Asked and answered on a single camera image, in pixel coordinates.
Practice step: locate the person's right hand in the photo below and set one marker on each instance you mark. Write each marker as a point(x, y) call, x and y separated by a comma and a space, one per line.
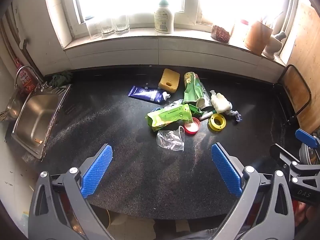
point(303, 211)

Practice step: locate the yellow tape roll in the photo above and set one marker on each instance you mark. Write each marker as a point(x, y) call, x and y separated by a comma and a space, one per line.
point(212, 123)

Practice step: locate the green cloth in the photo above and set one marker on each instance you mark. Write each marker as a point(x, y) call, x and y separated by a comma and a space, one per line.
point(61, 78)

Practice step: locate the steel faucet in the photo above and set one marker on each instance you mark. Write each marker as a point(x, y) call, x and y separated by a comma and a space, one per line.
point(32, 70)

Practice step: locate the wooden board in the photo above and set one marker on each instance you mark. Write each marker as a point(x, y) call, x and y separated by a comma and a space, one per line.
point(305, 55)

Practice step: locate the tall green snack bag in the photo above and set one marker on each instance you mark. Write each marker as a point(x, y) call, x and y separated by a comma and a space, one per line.
point(192, 90)

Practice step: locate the small green plastic piece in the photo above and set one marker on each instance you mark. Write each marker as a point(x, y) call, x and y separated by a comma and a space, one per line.
point(193, 108)

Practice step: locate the green wipes packet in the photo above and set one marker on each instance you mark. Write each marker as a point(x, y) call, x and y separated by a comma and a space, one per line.
point(170, 116)

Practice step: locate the blue squeeze tube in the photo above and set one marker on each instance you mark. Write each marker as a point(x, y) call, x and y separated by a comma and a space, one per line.
point(147, 93)

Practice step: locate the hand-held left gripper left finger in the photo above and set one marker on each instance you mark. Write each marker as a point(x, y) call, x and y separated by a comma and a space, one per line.
point(97, 170)

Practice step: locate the wooden utensil holder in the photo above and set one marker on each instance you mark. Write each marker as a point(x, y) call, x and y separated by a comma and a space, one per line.
point(257, 36)

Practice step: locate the steel sink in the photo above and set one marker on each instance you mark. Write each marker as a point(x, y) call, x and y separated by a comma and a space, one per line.
point(35, 120)

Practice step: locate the clear jar red lid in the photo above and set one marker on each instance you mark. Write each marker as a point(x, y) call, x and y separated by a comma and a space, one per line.
point(240, 31)

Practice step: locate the marker pen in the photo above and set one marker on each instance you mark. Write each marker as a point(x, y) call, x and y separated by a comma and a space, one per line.
point(206, 115)

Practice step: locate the crumpled grey wrapper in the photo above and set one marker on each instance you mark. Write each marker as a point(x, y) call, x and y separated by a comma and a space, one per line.
point(233, 113)

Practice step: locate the yellow furry pad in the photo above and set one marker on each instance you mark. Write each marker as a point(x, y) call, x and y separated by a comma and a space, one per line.
point(169, 79)

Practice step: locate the clear plastic bag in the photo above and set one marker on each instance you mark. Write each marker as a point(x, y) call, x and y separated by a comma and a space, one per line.
point(171, 140)

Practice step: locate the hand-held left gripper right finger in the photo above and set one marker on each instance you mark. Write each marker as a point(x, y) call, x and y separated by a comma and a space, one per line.
point(226, 170)

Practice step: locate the red labelled bottle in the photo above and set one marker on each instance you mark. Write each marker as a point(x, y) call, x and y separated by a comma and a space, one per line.
point(27, 80)

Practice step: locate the white plastic wrapped bottle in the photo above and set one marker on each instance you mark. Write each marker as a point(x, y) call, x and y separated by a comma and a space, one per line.
point(221, 103)

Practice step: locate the white soap bottle green cap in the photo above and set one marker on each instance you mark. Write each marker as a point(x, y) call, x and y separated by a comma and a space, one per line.
point(163, 17)

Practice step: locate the clear drinking glass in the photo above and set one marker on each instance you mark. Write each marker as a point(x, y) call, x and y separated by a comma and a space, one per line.
point(93, 28)
point(121, 25)
point(107, 27)

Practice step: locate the steel bowl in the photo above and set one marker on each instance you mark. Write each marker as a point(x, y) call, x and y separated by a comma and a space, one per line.
point(10, 107)

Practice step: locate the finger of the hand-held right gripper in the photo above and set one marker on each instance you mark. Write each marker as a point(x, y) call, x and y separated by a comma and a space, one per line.
point(287, 158)
point(306, 136)

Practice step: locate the grey round metal object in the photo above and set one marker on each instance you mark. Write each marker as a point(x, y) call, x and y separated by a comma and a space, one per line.
point(307, 155)

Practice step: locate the stone pestle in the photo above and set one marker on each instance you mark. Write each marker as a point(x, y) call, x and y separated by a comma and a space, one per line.
point(281, 35)

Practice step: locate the stone mortar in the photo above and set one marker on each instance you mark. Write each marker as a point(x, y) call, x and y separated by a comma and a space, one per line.
point(272, 46)

